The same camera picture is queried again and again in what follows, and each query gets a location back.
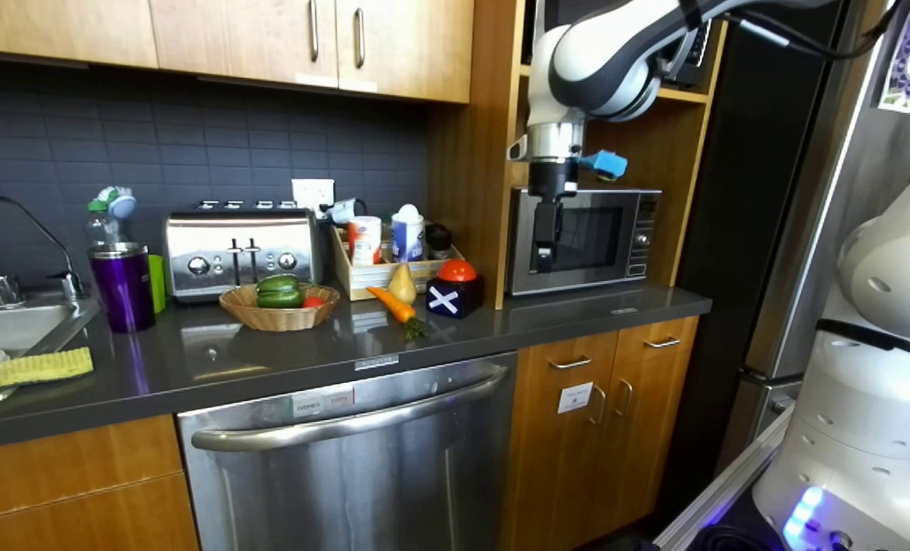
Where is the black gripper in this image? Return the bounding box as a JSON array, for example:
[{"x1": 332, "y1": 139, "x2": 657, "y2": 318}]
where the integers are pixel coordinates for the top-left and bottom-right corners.
[{"x1": 523, "y1": 152, "x2": 576, "y2": 274}]

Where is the orange toy carrot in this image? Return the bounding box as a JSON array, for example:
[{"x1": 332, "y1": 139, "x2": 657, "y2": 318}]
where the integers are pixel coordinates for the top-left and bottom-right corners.
[{"x1": 365, "y1": 285, "x2": 439, "y2": 344}]

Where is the wooden bowl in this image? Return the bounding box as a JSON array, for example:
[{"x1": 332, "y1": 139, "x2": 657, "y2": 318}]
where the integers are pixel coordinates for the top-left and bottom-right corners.
[{"x1": 217, "y1": 281, "x2": 343, "y2": 335}]

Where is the small silver countertop microwave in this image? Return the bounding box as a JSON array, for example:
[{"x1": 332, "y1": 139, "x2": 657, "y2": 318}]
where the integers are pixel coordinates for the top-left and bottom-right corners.
[{"x1": 507, "y1": 184, "x2": 664, "y2": 298}]

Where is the tall wooden shelf cabinet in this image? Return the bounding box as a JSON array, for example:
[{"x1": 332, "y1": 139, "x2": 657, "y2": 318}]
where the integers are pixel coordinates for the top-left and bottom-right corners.
[{"x1": 427, "y1": 0, "x2": 732, "y2": 312}]

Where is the small black jar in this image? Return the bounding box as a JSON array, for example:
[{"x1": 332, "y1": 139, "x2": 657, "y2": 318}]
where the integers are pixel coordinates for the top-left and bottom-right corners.
[{"x1": 422, "y1": 219, "x2": 453, "y2": 258}]

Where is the black cube with red top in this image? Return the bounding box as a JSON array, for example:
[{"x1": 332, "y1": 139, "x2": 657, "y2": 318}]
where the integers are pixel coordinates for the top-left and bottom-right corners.
[{"x1": 422, "y1": 255, "x2": 486, "y2": 321}]

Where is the white and blue container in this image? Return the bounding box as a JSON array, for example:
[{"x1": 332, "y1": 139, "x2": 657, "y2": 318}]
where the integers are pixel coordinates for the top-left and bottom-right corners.
[{"x1": 386, "y1": 202, "x2": 428, "y2": 264}]

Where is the yellow toy pear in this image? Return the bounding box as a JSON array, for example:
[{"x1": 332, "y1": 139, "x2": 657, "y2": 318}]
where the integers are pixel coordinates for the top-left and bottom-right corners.
[{"x1": 386, "y1": 259, "x2": 422, "y2": 305}]

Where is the white cabinet label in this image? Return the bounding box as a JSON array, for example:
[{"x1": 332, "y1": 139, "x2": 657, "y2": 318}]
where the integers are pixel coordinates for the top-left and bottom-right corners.
[{"x1": 554, "y1": 379, "x2": 598, "y2": 420}]

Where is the wooden condiment crate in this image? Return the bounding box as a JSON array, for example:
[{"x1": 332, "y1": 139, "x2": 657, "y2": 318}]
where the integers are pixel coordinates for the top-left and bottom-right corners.
[{"x1": 329, "y1": 224, "x2": 465, "y2": 302}]

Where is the white and red bottle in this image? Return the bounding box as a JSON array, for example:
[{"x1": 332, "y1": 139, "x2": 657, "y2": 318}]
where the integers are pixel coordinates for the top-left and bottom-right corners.
[{"x1": 343, "y1": 213, "x2": 386, "y2": 268}]

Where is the wooden upper cabinet door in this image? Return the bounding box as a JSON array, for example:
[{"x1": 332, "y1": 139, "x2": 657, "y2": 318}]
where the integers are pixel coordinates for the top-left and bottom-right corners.
[
  {"x1": 332, "y1": 0, "x2": 479, "y2": 108},
  {"x1": 0, "y1": 0, "x2": 160, "y2": 72},
  {"x1": 146, "y1": 0, "x2": 341, "y2": 91}
]

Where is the stainless steel refrigerator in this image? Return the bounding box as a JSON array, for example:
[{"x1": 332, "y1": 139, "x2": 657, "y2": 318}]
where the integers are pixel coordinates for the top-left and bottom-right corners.
[{"x1": 664, "y1": 0, "x2": 910, "y2": 517}]

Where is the wooden lower cabinet with label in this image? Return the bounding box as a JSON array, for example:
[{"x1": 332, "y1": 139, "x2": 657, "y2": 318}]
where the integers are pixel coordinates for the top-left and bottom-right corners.
[{"x1": 500, "y1": 315, "x2": 703, "y2": 551}]

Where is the green toy pepper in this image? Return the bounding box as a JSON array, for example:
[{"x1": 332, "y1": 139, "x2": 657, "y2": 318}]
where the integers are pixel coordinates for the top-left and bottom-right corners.
[{"x1": 253, "y1": 272, "x2": 309, "y2": 312}]

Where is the stainless steel dishwasher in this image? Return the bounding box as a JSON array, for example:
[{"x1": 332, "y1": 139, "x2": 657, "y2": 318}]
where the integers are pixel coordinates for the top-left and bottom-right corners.
[{"x1": 175, "y1": 349, "x2": 520, "y2": 551}]

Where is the silver toaster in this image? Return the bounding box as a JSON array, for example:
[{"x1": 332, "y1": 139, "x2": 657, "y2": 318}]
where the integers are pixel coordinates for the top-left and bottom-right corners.
[{"x1": 161, "y1": 197, "x2": 326, "y2": 305}]

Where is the green cup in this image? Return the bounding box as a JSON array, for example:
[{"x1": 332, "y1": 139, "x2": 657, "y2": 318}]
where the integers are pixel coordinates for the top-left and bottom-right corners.
[{"x1": 144, "y1": 252, "x2": 173, "y2": 318}]

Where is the purple tumbler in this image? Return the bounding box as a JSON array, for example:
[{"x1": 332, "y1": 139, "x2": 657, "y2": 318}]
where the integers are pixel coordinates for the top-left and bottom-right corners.
[{"x1": 85, "y1": 238, "x2": 160, "y2": 335}]

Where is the bottle with green blue top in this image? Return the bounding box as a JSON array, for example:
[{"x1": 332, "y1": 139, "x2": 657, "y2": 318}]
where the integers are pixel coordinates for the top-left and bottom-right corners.
[{"x1": 84, "y1": 184, "x2": 140, "y2": 252}]

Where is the chrome faucet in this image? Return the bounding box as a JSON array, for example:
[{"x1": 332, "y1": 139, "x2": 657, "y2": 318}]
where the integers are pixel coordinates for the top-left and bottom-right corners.
[{"x1": 0, "y1": 191, "x2": 85, "y2": 318}]

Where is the yellow sponge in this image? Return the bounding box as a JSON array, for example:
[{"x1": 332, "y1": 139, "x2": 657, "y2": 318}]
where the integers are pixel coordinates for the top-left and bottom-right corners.
[{"x1": 0, "y1": 344, "x2": 98, "y2": 398}]

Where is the plain wooden lower cabinet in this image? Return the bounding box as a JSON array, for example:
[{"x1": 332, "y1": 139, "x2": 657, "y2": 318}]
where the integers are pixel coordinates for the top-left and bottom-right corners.
[{"x1": 0, "y1": 413, "x2": 201, "y2": 551}]

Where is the steel sink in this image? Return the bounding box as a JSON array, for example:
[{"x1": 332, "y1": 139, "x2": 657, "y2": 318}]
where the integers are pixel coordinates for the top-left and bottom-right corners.
[{"x1": 0, "y1": 293, "x2": 102, "y2": 411}]

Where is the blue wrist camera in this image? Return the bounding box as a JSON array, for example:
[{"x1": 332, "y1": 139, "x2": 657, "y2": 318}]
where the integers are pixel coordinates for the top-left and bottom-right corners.
[{"x1": 573, "y1": 147, "x2": 630, "y2": 184}]

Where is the white wall outlet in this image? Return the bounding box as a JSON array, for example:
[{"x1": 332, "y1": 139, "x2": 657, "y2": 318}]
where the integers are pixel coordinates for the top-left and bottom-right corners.
[{"x1": 287, "y1": 178, "x2": 337, "y2": 216}]

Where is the silver cabinet door handle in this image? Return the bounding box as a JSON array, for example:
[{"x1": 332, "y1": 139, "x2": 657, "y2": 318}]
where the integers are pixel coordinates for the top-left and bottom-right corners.
[
  {"x1": 304, "y1": 0, "x2": 321, "y2": 68},
  {"x1": 348, "y1": 2, "x2": 367, "y2": 72}
]

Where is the robot mount platform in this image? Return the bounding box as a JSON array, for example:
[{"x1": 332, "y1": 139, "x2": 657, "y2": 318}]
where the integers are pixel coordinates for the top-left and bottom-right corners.
[{"x1": 654, "y1": 404, "x2": 800, "y2": 551}]

